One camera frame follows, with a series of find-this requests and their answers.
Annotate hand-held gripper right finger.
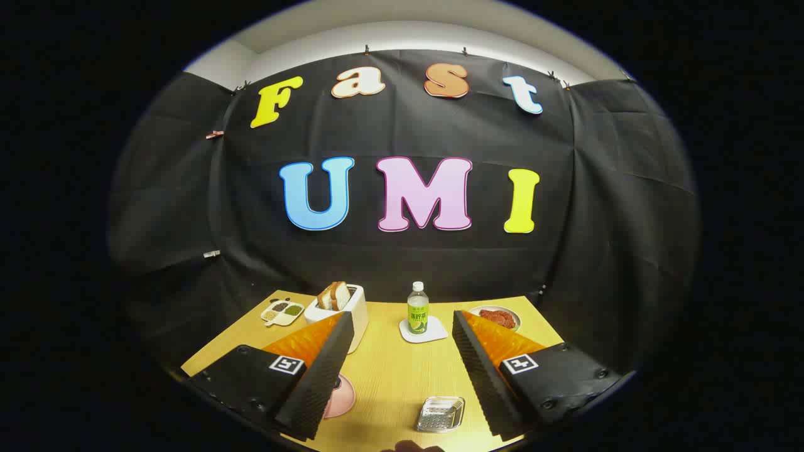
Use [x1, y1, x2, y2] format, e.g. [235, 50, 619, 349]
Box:
[452, 309, 622, 441]

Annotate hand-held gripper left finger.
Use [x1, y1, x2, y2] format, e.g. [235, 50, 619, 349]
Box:
[183, 311, 356, 441]

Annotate pink plate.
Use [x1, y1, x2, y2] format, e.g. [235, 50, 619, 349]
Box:
[323, 374, 357, 419]

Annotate perforated metal tray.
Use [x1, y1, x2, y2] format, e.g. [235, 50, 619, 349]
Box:
[415, 395, 466, 434]

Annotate white coaster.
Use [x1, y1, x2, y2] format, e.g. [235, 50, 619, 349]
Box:
[399, 316, 448, 343]

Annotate white food plate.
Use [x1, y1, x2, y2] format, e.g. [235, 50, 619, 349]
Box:
[468, 305, 521, 331]

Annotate white three-compartment condiment dish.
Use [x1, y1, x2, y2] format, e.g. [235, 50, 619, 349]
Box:
[260, 299, 305, 328]

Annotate white toaster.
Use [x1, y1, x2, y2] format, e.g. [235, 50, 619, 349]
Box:
[304, 284, 369, 354]

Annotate green label drink bottle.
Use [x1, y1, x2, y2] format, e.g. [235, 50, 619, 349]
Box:
[407, 281, 429, 335]

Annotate black backdrop cloth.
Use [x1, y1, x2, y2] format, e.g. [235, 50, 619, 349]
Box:
[108, 49, 701, 377]

